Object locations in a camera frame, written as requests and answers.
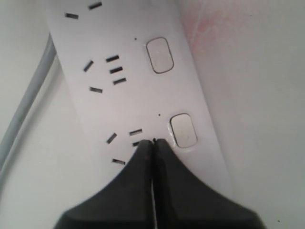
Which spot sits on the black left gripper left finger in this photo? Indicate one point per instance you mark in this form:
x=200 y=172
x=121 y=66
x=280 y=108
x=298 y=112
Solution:
x=125 y=203

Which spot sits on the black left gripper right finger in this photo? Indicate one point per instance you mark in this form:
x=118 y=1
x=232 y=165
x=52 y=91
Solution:
x=183 y=201

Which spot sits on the white five-socket power strip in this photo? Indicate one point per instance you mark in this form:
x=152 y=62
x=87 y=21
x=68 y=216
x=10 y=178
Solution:
x=131 y=76

